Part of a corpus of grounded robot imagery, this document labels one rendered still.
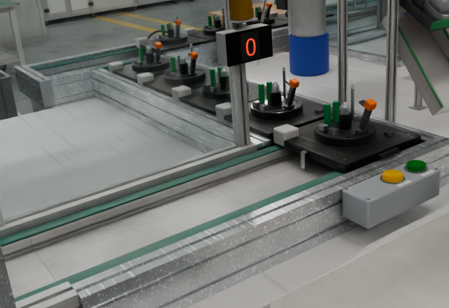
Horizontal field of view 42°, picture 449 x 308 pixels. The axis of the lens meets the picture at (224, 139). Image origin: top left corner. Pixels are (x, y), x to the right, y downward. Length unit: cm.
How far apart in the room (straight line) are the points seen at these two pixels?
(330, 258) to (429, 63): 63
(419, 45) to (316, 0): 76
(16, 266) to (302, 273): 51
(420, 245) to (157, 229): 50
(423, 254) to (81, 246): 64
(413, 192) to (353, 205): 13
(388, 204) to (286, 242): 21
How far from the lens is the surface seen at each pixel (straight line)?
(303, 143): 134
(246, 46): 126
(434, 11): 145
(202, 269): 100
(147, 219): 118
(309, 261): 111
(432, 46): 159
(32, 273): 109
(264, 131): 142
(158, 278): 97
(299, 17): 226
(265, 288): 105
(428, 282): 108
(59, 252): 113
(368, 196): 113
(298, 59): 229
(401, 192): 117
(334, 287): 105
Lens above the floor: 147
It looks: 21 degrees down
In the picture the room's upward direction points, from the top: 5 degrees counter-clockwise
